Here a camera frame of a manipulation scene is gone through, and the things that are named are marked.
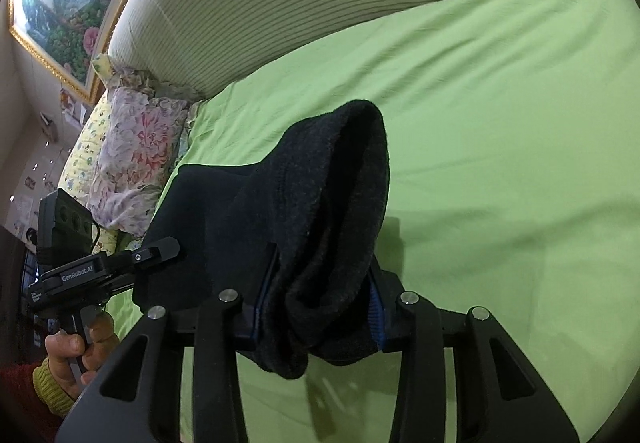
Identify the pink floral pillow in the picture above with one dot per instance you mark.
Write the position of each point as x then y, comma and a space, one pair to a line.
135, 148

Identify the wall switch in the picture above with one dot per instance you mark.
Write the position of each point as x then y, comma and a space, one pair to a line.
48, 125

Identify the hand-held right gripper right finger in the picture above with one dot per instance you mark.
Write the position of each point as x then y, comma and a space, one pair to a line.
378, 318

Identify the person's left forearm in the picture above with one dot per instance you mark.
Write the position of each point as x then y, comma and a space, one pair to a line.
30, 390

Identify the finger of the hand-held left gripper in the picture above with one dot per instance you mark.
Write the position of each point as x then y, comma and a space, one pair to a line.
157, 253
121, 282

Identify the green floral pillow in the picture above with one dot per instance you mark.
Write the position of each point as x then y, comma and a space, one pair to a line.
165, 88

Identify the green bed sheet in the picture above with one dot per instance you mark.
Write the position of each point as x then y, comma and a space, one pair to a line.
500, 148

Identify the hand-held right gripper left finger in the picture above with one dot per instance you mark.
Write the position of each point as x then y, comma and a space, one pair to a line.
257, 318

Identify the person's left hand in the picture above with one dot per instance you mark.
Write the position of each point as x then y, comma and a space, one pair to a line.
62, 353

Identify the yellow floral pillow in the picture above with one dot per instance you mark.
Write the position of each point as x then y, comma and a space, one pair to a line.
82, 158

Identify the dark fleece pants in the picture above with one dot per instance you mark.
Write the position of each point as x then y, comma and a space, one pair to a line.
310, 203

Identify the wall sticker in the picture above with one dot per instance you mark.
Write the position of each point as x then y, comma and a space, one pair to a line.
72, 105

